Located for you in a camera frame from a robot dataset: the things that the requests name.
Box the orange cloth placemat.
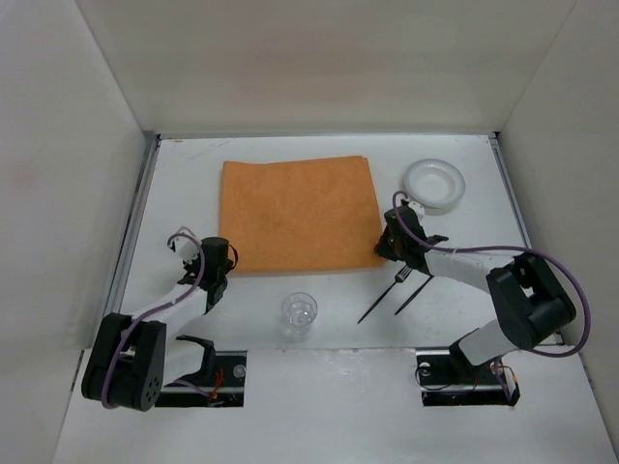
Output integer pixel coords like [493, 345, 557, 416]
[219, 156, 383, 274]

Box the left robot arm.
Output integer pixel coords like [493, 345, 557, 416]
[81, 228, 238, 412]

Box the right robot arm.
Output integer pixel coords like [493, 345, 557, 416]
[374, 204, 576, 374]

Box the black fork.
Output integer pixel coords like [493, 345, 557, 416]
[357, 266, 412, 324]

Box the black knife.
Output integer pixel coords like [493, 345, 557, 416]
[394, 275, 434, 316]

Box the white round plate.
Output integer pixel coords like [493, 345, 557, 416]
[403, 159, 466, 210]

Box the clear drinking glass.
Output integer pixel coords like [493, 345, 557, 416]
[281, 292, 318, 338]

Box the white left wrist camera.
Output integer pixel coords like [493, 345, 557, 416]
[166, 226, 201, 264]

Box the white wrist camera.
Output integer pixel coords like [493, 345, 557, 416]
[401, 200, 426, 221]
[166, 226, 201, 264]

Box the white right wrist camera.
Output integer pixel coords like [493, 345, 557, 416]
[401, 200, 426, 221]

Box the left aluminium table rail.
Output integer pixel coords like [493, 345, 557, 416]
[100, 130, 161, 319]

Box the aluminium table rail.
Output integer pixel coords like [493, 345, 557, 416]
[487, 130, 562, 344]
[100, 130, 161, 319]

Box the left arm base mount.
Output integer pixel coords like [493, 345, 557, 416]
[155, 336, 248, 408]

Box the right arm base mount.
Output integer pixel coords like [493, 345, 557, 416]
[414, 347, 521, 407]

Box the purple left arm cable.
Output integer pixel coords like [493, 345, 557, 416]
[100, 231, 223, 410]

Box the right aluminium table rail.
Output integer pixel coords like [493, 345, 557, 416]
[487, 130, 562, 344]

